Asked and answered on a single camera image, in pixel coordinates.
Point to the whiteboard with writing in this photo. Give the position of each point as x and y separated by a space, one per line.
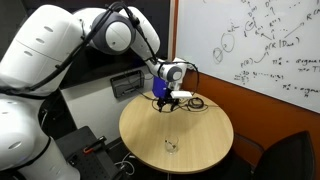
206 26

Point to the large black TV screen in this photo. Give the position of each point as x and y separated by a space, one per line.
96 66

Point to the clear glass cup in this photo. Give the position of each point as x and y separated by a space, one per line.
172 150

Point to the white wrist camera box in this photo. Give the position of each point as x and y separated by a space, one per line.
181 94

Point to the black office chair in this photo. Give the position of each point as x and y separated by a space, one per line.
286 156

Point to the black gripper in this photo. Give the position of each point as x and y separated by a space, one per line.
168 95

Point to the black perforated mounting board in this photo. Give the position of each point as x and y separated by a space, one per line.
83 160

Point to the black pen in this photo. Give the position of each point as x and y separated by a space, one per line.
171 144

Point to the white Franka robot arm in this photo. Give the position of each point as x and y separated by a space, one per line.
36 50

